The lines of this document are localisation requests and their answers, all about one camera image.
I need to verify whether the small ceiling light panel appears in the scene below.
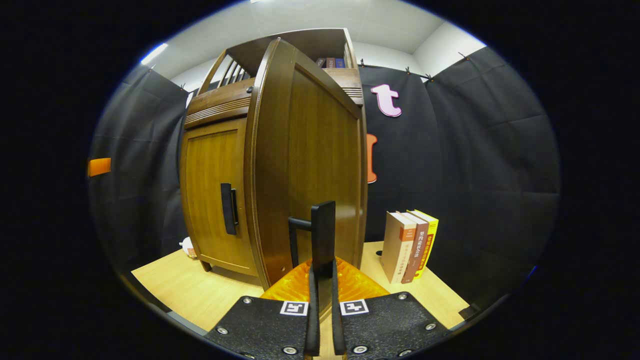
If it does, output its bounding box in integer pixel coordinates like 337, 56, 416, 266
140, 42, 170, 66

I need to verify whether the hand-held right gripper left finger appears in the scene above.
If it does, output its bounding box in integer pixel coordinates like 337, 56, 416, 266
204, 260, 322, 358

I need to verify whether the brown standing book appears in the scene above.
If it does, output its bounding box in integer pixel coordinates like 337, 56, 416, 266
400, 210, 430, 285

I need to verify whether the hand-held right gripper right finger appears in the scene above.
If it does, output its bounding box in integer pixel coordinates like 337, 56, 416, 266
330, 257, 453, 358

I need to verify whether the wooden shoe cabinet door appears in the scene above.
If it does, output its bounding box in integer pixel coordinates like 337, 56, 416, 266
179, 116, 261, 278
243, 37, 369, 313

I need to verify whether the beige orange book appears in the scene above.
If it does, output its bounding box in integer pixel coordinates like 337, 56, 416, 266
380, 211, 417, 285

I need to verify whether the wooden double-door shoe cabinet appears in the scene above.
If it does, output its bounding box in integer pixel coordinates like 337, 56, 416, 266
179, 27, 369, 278

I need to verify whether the yellow book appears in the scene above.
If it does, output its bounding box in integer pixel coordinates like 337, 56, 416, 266
407, 209, 440, 281

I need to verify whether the black backdrop cloth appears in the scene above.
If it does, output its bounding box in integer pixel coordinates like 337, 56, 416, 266
87, 47, 562, 311

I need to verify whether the wooden cabinet drawer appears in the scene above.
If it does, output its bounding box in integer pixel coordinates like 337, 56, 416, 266
183, 67, 364, 132

